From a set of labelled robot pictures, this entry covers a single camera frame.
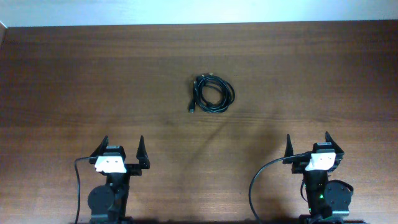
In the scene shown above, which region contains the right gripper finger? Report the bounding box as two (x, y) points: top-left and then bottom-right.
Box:
(325, 131), (344, 154)
(284, 134), (294, 157)

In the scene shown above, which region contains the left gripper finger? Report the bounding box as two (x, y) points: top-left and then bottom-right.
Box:
(136, 136), (150, 169)
(91, 136), (109, 157)

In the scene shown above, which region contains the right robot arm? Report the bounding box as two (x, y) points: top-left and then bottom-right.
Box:
(282, 132), (354, 223)

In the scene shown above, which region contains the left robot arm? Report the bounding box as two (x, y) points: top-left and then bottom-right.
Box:
(88, 136), (150, 224)

